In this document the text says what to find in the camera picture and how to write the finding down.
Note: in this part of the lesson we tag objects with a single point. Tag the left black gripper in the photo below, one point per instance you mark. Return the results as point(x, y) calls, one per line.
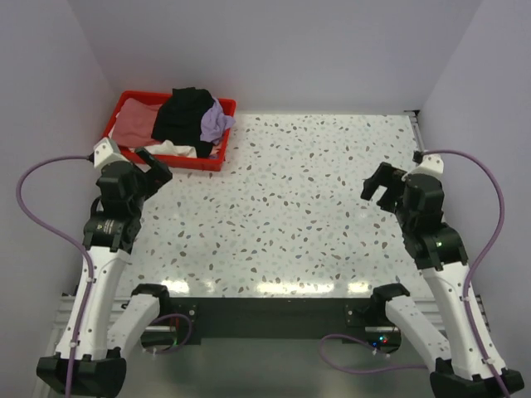
point(148, 175)

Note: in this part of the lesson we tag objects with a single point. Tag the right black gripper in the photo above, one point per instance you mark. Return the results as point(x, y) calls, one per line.
point(390, 187)

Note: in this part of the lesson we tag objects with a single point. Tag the lavender t shirt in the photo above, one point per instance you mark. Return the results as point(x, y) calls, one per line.
point(214, 123)

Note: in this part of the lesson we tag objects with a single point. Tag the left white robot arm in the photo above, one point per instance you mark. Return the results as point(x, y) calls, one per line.
point(91, 357)

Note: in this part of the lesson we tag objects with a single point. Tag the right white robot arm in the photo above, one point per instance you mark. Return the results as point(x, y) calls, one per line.
point(462, 360)

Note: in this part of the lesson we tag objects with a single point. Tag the white cream t shirt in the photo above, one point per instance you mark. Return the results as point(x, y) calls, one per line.
point(167, 148)

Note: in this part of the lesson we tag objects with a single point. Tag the red plastic tray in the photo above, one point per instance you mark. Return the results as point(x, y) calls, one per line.
point(204, 164)

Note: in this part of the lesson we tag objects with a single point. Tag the pink t shirt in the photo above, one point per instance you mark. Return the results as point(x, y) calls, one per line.
point(134, 124)

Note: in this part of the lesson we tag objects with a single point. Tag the black t shirt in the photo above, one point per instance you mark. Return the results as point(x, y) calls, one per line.
point(179, 119)

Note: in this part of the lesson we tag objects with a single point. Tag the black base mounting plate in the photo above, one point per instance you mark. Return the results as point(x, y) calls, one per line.
point(282, 318)

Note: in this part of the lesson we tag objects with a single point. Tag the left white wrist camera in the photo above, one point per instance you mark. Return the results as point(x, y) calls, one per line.
point(106, 151)

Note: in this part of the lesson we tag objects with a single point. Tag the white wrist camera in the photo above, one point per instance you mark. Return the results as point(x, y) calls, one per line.
point(428, 164)
point(106, 151)

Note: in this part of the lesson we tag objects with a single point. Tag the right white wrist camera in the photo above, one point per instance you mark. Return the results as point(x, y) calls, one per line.
point(428, 164)

